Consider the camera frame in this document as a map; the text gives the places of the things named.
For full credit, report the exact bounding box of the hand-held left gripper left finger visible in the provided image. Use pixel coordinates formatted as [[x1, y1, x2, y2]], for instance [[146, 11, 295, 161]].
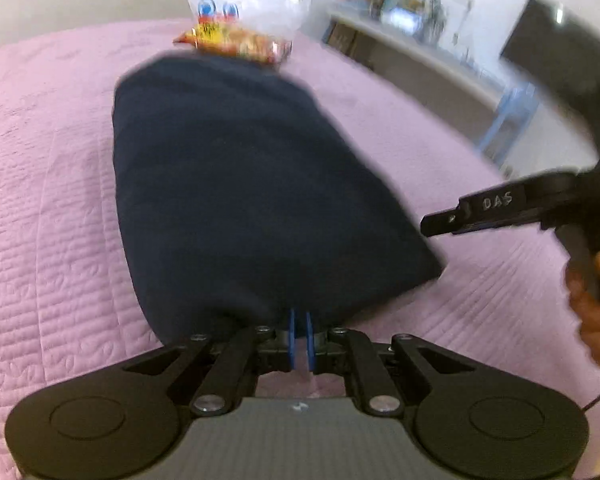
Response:
[[120, 308, 297, 414]]

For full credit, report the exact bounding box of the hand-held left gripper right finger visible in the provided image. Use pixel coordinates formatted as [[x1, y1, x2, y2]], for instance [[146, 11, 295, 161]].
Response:
[[306, 310, 481, 416]]

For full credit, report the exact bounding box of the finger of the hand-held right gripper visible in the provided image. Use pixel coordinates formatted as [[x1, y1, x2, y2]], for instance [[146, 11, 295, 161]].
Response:
[[420, 180, 545, 239]]

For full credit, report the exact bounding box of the black striped hoodie jacket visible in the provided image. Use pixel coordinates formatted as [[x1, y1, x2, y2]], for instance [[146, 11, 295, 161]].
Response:
[[111, 54, 444, 350]]

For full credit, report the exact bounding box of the person's right hand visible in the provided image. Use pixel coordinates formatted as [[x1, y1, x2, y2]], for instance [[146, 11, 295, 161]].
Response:
[[564, 250, 600, 372]]

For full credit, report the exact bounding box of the blue and white desk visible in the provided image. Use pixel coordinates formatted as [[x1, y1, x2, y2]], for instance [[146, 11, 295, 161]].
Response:
[[322, 0, 538, 172]]

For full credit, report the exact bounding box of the thin white desk lamp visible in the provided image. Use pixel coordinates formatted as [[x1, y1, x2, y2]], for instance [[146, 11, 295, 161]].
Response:
[[450, 0, 476, 58]]

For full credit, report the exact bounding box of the purple quilted bed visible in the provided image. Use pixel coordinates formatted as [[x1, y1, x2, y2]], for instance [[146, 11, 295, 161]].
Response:
[[0, 16, 600, 480]]

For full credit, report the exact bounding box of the orange snack packet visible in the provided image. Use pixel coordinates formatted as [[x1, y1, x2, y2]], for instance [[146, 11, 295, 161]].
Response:
[[172, 24, 294, 69]]

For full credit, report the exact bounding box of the black wall television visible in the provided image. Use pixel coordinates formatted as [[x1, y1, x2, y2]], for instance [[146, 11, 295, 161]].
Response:
[[499, 0, 600, 161]]

